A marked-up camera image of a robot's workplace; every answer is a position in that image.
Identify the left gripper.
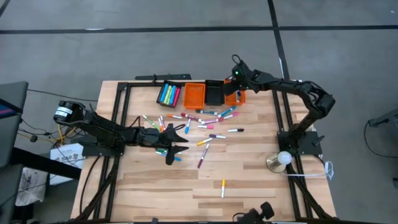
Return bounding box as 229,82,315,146
138,123,190,166

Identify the magenta white marker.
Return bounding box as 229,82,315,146
201,117,225,125

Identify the light green cap marker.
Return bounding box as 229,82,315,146
142,114,161,131

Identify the orange plastic mesh basket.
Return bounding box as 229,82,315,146
183,82,206,110
223,78,246,106

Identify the black camera device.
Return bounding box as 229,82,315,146
232,201,275,224

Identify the black plastic mesh basket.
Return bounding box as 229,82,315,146
204,79,225,106
159,80,183,109

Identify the green whiteboard marker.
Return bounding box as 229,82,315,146
155,148,183,155

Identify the blue white slim marker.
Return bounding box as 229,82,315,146
155,151,182,164

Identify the black tripod leg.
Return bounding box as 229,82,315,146
368,108,398,128

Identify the dark red marker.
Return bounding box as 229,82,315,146
180,112,203,123

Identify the long black floor cable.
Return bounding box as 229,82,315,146
27,88,99,103

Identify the plum cap long marker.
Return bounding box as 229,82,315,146
197,142,211,169

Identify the dark grey desk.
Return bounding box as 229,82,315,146
0,81,29,169

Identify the black cable bundle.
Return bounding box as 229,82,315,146
17,116,60,150

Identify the black metal bar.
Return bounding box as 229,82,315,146
11,146,82,180

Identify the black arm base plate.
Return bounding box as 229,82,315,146
277,129,324,156
81,136,127,157

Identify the curved black floor cable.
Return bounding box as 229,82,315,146
363,119,398,159

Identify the pink highlighter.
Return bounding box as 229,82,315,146
172,88,182,107

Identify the white cable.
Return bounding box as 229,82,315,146
281,160,335,181

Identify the turquoise white marker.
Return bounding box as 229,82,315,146
217,105,238,119

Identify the black power strip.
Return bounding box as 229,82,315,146
134,73,193,81

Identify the yellow floor cable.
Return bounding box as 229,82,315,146
57,126,76,146

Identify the white crumpled paper bag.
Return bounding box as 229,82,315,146
14,167,49,207

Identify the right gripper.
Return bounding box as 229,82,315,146
223,62,252,96

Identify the white bulb on brass base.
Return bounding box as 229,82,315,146
266,151,293,174

